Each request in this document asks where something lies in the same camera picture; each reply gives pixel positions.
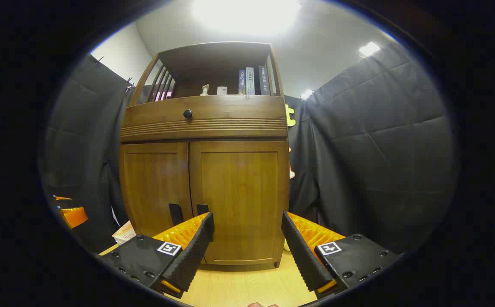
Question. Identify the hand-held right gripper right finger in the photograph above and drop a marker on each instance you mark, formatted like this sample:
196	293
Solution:
305	256

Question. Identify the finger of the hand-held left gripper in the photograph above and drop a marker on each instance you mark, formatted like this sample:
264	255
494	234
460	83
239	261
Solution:
74	216
63	198

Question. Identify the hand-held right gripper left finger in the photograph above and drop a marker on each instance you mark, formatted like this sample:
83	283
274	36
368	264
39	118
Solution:
192	251

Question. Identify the wooden shoe cabinet door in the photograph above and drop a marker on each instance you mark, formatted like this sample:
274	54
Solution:
153	183
239	192

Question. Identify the wooden double-door shoe cabinet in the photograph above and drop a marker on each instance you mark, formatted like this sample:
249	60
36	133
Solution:
205	128

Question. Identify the wooden cabinet drawer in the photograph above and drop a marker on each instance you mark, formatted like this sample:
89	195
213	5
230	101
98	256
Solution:
230	111

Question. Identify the stack of books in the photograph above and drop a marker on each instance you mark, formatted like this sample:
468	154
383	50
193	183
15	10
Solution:
124	233

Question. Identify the black round drawer knob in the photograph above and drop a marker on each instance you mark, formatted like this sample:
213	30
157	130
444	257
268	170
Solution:
187	114

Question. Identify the small pale bottle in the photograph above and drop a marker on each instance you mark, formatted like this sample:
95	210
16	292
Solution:
205	90

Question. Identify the small ceiling light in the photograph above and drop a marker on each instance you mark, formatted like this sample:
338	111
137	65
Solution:
369	49
307	94

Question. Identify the small white box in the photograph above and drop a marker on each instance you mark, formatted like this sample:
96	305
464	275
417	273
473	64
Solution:
222	90

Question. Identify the blue book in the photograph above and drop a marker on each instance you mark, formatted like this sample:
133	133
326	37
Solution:
242	82

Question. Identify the light grey book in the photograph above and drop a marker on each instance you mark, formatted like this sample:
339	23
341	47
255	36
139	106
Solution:
250	81

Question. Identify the dark book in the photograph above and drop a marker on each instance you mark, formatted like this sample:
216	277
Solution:
264	80

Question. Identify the large ceiling light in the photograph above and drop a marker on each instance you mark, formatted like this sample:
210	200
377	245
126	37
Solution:
247	15

